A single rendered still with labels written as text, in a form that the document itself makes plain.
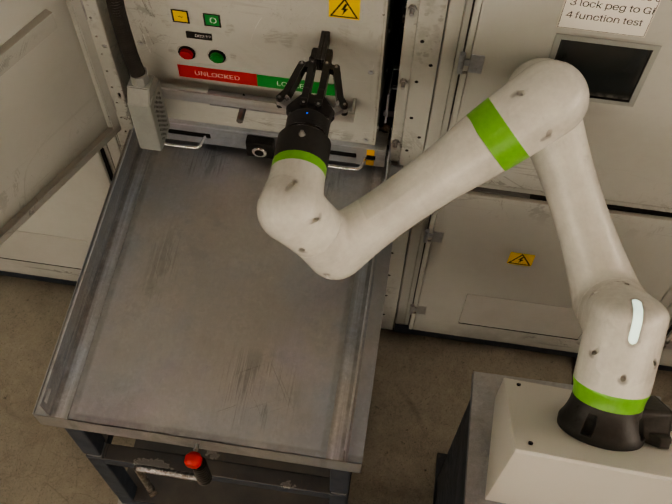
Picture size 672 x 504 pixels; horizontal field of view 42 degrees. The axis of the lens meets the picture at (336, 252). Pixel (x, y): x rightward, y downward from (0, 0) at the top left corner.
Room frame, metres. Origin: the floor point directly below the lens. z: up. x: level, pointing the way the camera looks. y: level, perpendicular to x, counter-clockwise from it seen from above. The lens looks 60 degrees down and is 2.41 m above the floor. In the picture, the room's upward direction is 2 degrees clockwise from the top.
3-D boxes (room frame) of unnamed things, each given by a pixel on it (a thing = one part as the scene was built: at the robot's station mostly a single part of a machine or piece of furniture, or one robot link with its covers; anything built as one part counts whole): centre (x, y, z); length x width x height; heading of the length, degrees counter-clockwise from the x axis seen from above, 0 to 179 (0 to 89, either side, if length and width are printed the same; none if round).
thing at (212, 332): (0.84, 0.21, 0.82); 0.68 x 0.62 x 0.06; 173
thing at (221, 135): (1.18, 0.17, 0.89); 0.54 x 0.05 x 0.06; 83
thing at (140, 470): (0.49, 0.32, 0.62); 0.17 x 0.03 x 0.30; 83
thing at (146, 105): (1.12, 0.38, 1.04); 0.08 x 0.05 x 0.17; 173
